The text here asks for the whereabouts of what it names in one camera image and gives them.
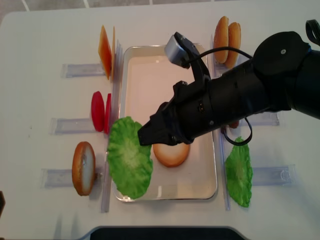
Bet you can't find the red tomato slice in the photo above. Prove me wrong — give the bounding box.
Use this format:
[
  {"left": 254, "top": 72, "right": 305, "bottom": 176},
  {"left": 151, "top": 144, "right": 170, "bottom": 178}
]
[
  {"left": 103, "top": 93, "right": 112, "bottom": 135},
  {"left": 91, "top": 91, "right": 105, "bottom": 132}
]

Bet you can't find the bun top inner right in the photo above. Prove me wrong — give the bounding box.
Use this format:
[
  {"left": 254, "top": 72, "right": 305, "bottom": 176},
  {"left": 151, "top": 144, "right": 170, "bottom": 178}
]
[{"left": 213, "top": 16, "right": 229, "bottom": 64}]

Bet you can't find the clear acrylic left rack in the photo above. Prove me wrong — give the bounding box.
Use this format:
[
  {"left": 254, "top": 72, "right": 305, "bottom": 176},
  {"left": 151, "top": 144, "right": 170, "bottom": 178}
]
[{"left": 41, "top": 41, "right": 124, "bottom": 213}]

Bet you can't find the brown meat patty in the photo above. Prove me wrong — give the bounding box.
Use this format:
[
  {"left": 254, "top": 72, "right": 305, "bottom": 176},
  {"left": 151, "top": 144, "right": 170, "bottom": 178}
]
[
  {"left": 220, "top": 126, "right": 226, "bottom": 135},
  {"left": 228, "top": 120, "right": 240, "bottom": 129}
]

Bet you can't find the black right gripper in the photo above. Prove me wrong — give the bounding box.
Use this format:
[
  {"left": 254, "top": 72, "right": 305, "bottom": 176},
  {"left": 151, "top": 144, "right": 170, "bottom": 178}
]
[{"left": 137, "top": 80, "right": 213, "bottom": 146}]

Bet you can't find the brown meat patty inner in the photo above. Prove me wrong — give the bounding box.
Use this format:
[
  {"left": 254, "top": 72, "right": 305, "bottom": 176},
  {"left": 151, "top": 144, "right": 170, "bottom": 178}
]
[{"left": 220, "top": 126, "right": 226, "bottom": 135}]

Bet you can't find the brown object at left edge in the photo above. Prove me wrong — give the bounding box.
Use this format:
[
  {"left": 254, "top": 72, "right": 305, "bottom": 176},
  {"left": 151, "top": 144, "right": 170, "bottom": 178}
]
[{"left": 0, "top": 191, "right": 6, "bottom": 216}]

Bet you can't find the bun top outer right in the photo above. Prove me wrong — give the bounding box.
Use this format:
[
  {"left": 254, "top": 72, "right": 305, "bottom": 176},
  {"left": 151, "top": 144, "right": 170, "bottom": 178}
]
[{"left": 224, "top": 22, "right": 241, "bottom": 69}]

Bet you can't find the dark base at bottom edge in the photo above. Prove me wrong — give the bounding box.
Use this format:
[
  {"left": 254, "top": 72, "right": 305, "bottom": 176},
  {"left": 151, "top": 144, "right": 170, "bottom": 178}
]
[{"left": 90, "top": 227, "right": 244, "bottom": 240}]

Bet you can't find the green lettuce leaf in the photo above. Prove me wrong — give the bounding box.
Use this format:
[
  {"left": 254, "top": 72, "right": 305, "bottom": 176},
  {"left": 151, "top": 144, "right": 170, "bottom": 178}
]
[
  {"left": 225, "top": 144, "right": 253, "bottom": 208},
  {"left": 107, "top": 116, "right": 153, "bottom": 199}
]

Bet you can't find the red tomato slice inner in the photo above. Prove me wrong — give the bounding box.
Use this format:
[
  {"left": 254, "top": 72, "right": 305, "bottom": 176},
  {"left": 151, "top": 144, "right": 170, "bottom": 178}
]
[{"left": 103, "top": 93, "right": 112, "bottom": 135}]

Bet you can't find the black camera cable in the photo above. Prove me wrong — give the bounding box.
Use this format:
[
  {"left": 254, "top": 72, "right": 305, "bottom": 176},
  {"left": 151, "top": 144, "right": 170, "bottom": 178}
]
[{"left": 182, "top": 19, "right": 320, "bottom": 146}]

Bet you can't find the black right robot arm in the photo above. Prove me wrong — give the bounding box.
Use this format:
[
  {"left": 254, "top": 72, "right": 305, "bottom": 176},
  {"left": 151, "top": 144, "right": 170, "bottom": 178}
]
[{"left": 137, "top": 31, "right": 320, "bottom": 146}]

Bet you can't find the bread bun slice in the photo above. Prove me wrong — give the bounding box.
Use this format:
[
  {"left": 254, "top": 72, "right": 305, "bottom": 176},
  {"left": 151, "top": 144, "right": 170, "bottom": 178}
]
[
  {"left": 152, "top": 143, "right": 190, "bottom": 168},
  {"left": 72, "top": 141, "right": 96, "bottom": 196}
]

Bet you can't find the orange cheese slice outer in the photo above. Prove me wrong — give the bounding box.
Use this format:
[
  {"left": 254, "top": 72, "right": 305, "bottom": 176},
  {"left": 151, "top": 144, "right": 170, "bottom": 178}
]
[{"left": 98, "top": 25, "right": 112, "bottom": 80}]

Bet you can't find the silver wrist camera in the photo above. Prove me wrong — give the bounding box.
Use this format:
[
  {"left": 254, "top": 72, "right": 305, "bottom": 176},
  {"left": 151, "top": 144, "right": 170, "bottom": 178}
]
[{"left": 164, "top": 32, "right": 200, "bottom": 69}]

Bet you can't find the brown meat patty outer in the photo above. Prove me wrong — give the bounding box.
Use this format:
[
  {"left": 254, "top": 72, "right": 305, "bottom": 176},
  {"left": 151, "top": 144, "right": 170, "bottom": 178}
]
[{"left": 228, "top": 120, "right": 240, "bottom": 129}]

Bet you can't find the red tomato slice outer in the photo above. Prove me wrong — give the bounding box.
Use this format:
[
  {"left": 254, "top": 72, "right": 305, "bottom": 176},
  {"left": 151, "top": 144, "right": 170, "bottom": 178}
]
[{"left": 91, "top": 91, "right": 105, "bottom": 132}]

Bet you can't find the white metal tray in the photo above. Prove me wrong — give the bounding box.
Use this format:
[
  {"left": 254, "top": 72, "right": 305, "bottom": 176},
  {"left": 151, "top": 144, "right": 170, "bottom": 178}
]
[{"left": 119, "top": 45, "right": 217, "bottom": 201}]

